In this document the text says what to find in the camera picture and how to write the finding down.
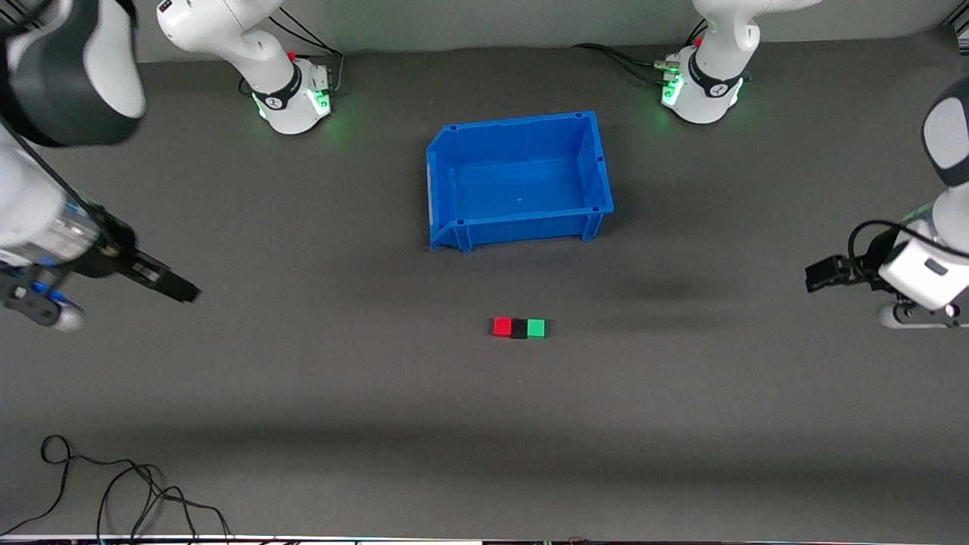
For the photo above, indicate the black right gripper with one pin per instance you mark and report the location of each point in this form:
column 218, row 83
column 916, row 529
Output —
column 113, row 256

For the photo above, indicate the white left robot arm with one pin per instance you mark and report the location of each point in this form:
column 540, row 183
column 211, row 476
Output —
column 927, row 272

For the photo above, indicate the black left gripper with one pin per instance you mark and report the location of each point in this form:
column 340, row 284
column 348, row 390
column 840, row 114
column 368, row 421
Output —
column 861, row 269

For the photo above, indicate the small black cube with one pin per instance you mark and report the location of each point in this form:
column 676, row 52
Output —
column 519, row 328

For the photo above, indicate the small green cube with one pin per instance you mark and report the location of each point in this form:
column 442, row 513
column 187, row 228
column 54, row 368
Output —
column 536, row 328

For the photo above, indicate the blue plastic storage bin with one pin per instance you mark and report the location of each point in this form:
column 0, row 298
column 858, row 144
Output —
column 522, row 189

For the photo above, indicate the dark grey table mat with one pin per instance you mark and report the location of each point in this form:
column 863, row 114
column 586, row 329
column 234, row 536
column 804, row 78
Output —
column 378, row 416

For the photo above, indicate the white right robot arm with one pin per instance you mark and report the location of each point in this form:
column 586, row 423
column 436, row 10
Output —
column 45, row 68

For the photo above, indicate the aluminium frame profile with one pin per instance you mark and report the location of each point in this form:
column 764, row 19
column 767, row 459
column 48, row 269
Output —
column 955, row 26

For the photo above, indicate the small red cube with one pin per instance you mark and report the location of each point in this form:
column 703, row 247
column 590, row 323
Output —
column 502, row 326

